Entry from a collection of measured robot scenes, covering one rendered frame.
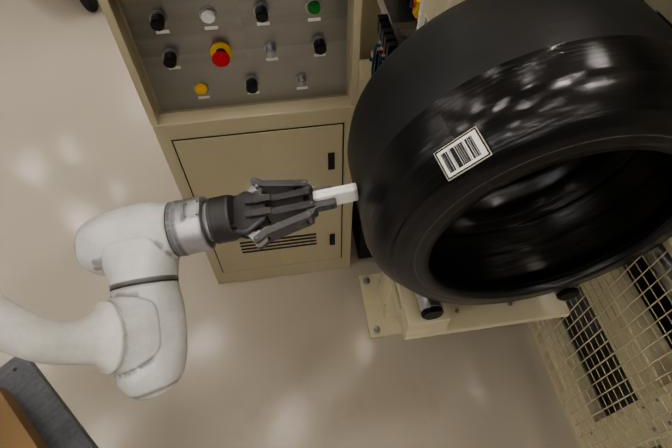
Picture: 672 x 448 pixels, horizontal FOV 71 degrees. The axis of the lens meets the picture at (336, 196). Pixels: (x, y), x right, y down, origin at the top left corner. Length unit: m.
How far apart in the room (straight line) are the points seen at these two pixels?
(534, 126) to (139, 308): 0.58
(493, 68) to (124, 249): 0.57
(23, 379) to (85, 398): 0.68
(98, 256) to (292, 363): 1.19
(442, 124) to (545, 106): 0.12
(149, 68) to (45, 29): 2.50
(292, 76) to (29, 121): 2.01
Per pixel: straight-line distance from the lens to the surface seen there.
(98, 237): 0.80
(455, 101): 0.61
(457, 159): 0.58
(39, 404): 1.34
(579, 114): 0.60
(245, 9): 1.18
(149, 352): 0.75
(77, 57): 3.39
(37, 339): 0.72
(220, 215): 0.74
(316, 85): 1.31
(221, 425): 1.86
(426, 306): 0.96
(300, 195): 0.75
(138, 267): 0.77
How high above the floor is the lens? 1.78
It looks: 52 degrees down
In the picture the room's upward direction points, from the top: straight up
